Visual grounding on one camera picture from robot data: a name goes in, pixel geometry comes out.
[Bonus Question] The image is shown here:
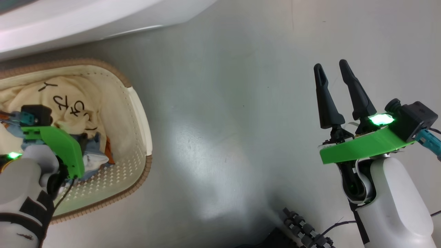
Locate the cream basket with brown rim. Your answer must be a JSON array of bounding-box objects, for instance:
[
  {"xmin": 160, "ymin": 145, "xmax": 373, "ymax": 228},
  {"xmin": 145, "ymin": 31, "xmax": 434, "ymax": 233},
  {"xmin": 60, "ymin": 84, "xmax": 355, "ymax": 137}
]
[{"xmin": 0, "ymin": 58, "xmax": 153, "ymax": 224}]

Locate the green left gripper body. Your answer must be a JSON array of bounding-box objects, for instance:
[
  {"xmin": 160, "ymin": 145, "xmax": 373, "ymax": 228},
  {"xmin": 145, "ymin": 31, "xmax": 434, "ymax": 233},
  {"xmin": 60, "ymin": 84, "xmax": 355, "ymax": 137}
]
[{"xmin": 21, "ymin": 126, "xmax": 85, "ymax": 179}]

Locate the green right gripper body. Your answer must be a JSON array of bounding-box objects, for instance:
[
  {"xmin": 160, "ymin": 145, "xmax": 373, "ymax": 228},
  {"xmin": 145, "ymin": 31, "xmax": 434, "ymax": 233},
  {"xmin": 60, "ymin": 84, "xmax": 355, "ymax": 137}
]
[{"xmin": 319, "ymin": 115, "xmax": 416, "ymax": 165}]

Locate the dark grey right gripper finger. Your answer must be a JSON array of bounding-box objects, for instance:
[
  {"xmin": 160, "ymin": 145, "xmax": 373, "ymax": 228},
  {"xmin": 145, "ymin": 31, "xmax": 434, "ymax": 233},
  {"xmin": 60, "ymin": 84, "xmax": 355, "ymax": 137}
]
[
  {"xmin": 339, "ymin": 59, "xmax": 377, "ymax": 121},
  {"xmin": 314, "ymin": 63, "xmax": 346, "ymax": 130}
]

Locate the white front-load washing machine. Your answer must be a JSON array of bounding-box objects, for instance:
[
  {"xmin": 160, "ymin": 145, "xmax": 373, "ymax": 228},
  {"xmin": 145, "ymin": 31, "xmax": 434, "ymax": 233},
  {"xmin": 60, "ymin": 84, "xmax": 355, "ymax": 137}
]
[{"xmin": 0, "ymin": 0, "xmax": 217, "ymax": 62}]

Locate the blue patterned garment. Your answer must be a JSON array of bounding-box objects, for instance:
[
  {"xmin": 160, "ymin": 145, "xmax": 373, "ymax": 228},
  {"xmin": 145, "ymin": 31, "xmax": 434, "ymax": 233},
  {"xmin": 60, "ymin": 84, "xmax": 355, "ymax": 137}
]
[{"xmin": 0, "ymin": 114, "xmax": 116, "ymax": 181}]

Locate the cream garment with black print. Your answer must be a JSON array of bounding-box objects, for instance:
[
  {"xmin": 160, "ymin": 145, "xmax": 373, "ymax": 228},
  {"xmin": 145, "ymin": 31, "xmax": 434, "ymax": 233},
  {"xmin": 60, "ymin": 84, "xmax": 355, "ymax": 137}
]
[{"xmin": 0, "ymin": 75, "xmax": 114, "ymax": 155}]

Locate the black corrugated cable conduit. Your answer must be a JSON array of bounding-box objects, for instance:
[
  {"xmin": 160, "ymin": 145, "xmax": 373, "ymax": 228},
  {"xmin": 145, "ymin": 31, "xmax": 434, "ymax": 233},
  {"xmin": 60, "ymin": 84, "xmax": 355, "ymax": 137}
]
[{"xmin": 283, "ymin": 207, "xmax": 336, "ymax": 248}]

